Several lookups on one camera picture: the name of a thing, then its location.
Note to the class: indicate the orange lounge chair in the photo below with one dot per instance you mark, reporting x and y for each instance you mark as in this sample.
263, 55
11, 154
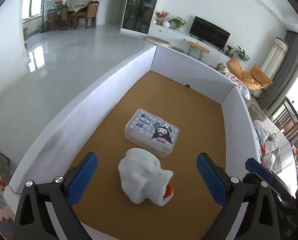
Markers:
254, 79

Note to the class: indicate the small wooden bench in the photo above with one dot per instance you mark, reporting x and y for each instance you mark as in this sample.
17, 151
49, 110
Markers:
202, 49

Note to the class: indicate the wooden dining chair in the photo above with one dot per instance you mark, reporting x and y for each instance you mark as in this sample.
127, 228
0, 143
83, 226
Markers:
89, 13

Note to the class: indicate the dark glass cabinet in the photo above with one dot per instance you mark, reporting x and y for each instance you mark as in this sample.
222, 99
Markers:
138, 15

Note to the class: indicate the pile of white gloves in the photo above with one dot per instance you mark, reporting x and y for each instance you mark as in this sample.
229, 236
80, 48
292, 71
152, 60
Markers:
267, 147

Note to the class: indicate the clear plastic floss box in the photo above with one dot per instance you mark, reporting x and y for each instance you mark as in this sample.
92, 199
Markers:
152, 133

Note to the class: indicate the white standing air conditioner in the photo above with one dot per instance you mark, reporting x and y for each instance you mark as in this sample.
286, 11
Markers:
275, 57

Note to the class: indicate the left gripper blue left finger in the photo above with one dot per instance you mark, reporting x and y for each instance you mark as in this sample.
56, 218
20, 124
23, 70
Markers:
78, 178

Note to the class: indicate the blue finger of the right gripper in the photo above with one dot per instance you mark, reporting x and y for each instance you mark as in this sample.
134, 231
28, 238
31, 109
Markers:
254, 166

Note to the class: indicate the white tv console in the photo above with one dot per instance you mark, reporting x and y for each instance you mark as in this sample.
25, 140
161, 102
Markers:
180, 41

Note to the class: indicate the red flower vase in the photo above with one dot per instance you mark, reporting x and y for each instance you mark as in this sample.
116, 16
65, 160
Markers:
161, 15

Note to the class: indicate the green potted plant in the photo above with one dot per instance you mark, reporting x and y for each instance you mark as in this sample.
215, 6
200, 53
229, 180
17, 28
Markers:
177, 23

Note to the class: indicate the patterned fabric cushion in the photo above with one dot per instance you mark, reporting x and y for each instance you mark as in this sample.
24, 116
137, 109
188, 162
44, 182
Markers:
220, 67

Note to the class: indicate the black flat television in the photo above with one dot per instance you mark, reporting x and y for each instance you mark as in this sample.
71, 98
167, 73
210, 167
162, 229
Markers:
209, 32

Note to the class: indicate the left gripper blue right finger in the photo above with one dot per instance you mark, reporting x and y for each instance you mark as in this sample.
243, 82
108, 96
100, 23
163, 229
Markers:
215, 178

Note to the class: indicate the white knitted glove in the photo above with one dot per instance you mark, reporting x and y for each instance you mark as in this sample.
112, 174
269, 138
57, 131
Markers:
143, 178

